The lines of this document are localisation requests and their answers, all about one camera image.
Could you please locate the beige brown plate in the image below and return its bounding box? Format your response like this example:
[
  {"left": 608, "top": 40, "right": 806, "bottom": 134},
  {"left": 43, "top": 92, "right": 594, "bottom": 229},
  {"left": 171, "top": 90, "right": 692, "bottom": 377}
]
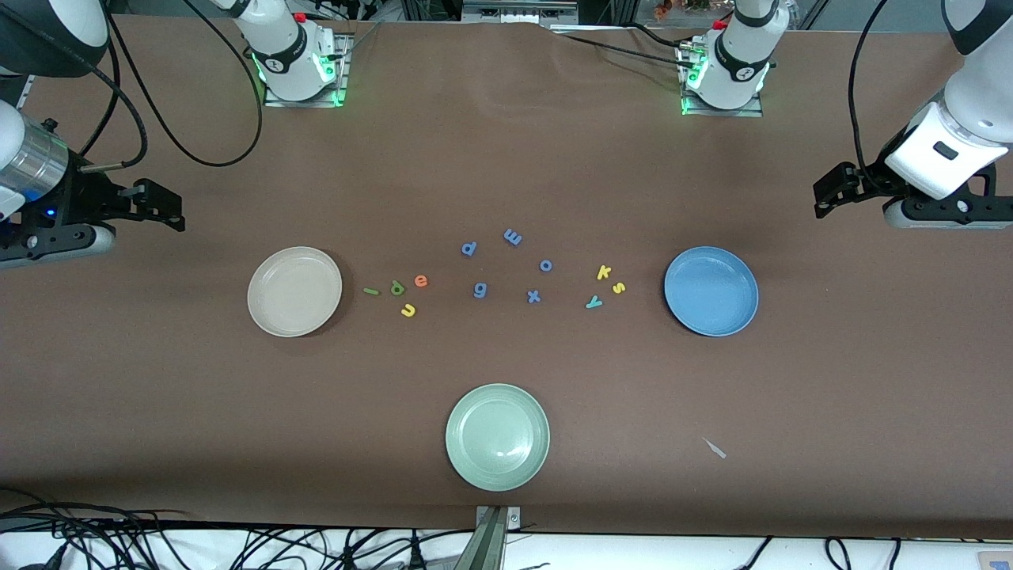
[{"left": 247, "top": 246, "right": 343, "bottom": 338}]

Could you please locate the blue plate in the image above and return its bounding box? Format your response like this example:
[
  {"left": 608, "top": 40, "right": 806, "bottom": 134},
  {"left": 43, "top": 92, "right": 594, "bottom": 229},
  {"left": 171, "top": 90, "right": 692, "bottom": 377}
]
[{"left": 663, "top": 245, "right": 760, "bottom": 338}]

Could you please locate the brown table cover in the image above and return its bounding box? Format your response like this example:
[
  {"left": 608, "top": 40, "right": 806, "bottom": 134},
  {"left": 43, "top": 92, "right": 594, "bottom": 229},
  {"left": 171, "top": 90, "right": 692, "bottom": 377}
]
[{"left": 0, "top": 14, "right": 1013, "bottom": 539}]

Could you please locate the grey power strip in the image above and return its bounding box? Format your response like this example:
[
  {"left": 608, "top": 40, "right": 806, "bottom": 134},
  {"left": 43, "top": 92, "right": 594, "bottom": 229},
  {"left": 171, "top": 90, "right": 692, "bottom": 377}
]
[{"left": 463, "top": 2, "right": 579, "bottom": 21}]

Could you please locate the pale green plate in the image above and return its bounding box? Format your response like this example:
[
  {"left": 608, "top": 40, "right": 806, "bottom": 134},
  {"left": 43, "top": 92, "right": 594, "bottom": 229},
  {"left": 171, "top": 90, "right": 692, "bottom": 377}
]
[{"left": 445, "top": 383, "right": 551, "bottom": 492}]

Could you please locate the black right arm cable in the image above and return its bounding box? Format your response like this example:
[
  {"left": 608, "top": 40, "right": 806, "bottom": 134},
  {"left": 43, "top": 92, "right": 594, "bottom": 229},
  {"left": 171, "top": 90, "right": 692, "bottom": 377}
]
[{"left": 75, "top": 0, "right": 264, "bottom": 173}]

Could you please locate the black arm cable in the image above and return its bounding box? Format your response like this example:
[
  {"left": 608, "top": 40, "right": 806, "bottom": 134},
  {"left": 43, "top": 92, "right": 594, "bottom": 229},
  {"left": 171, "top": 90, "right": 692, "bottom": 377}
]
[
  {"left": 75, "top": 0, "right": 264, "bottom": 173},
  {"left": 847, "top": 0, "right": 891, "bottom": 195}
]

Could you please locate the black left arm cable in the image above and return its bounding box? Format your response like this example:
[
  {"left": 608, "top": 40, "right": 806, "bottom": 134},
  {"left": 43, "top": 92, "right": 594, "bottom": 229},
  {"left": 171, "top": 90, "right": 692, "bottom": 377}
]
[{"left": 847, "top": 0, "right": 891, "bottom": 195}]

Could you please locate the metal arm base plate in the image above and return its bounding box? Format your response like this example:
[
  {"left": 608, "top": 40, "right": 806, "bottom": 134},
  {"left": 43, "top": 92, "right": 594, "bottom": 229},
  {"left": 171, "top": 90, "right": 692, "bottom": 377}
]
[
  {"left": 264, "top": 33, "right": 350, "bottom": 108},
  {"left": 679, "top": 44, "right": 765, "bottom": 118}
]

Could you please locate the black base power cable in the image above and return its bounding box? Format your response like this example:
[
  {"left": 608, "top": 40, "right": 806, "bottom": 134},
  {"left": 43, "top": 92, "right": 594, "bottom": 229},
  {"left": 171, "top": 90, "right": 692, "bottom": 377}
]
[{"left": 550, "top": 22, "right": 701, "bottom": 76}]

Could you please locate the black cable bundle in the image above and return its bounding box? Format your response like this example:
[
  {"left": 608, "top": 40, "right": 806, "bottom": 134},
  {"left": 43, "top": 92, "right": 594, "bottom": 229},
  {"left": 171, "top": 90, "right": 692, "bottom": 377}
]
[{"left": 0, "top": 487, "right": 444, "bottom": 570}]

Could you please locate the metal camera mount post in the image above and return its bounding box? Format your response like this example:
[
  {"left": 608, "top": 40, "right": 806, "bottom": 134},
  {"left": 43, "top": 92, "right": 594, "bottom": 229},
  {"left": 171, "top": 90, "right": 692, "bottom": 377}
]
[{"left": 451, "top": 505, "right": 523, "bottom": 570}]

